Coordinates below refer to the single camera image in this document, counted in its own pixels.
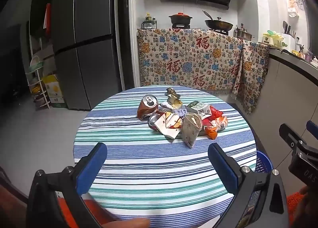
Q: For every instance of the colourful hexagon patterned rug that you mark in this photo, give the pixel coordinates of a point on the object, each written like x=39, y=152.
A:
x=248, y=213

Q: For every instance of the hanging wall decoration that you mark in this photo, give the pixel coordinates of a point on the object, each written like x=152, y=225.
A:
x=293, y=4

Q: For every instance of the crumpled yellow white wrapper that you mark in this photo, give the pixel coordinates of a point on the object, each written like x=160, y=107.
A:
x=175, y=102

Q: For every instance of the beige paper bag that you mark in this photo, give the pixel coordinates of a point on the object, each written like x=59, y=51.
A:
x=190, y=128

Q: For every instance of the crushed silver can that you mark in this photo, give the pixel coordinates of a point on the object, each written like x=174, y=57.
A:
x=155, y=119

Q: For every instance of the white knife block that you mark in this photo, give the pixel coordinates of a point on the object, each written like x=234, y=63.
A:
x=289, y=34

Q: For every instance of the green white carton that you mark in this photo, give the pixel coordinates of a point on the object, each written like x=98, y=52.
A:
x=198, y=110

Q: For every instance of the black wok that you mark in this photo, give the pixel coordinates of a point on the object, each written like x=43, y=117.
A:
x=218, y=24

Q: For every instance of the striped tablecloth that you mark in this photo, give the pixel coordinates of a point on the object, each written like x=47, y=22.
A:
x=149, y=168

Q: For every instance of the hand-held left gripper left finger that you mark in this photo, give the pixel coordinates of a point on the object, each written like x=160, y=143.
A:
x=92, y=168

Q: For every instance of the grey refrigerator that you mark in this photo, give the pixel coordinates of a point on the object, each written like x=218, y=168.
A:
x=84, y=44

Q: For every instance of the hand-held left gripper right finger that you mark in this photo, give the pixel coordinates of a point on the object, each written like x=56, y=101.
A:
x=223, y=168

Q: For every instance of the orange cloth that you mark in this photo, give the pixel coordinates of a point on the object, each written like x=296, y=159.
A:
x=87, y=210

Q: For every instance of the crushed orange drink can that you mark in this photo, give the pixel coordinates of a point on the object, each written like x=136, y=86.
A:
x=145, y=110

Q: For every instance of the red hanging cloth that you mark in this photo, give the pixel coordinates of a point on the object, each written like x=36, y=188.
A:
x=48, y=19

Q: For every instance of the steel cooking pot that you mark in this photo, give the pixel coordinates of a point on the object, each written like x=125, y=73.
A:
x=243, y=34

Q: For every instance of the grey kitchen counter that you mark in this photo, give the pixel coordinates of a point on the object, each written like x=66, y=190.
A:
x=285, y=81

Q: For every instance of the condiment bottle rack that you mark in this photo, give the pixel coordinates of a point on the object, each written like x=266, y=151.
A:
x=149, y=22

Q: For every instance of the small white packet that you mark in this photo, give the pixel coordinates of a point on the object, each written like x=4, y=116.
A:
x=180, y=111

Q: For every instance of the red orange snack bag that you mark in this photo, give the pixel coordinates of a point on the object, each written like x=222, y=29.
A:
x=215, y=124

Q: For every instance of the yellow green plastic container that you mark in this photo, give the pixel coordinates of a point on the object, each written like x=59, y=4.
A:
x=272, y=38

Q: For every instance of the yellow cardboard box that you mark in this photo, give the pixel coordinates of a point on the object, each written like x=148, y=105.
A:
x=56, y=91

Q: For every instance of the printed patterned cloth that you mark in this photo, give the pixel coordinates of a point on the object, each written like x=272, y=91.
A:
x=253, y=68
x=186, y=63

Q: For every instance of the black clay pot red lid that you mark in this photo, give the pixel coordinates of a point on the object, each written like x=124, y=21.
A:
x=180, y=18

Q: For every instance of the white storage rack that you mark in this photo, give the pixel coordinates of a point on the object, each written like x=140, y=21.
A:
x=37, y=81

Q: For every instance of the white red paper wrapper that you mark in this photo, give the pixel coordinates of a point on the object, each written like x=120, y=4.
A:
x=169, y=128

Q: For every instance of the gold foil wrapper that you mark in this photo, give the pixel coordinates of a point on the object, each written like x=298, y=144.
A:
x=171, y=91

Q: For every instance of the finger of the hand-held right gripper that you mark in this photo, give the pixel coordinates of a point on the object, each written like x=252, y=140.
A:
x=312, y=129
x=289, y=137

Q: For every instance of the blue plastic waste basket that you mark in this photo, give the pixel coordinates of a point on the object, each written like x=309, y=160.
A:
x=263, y=162

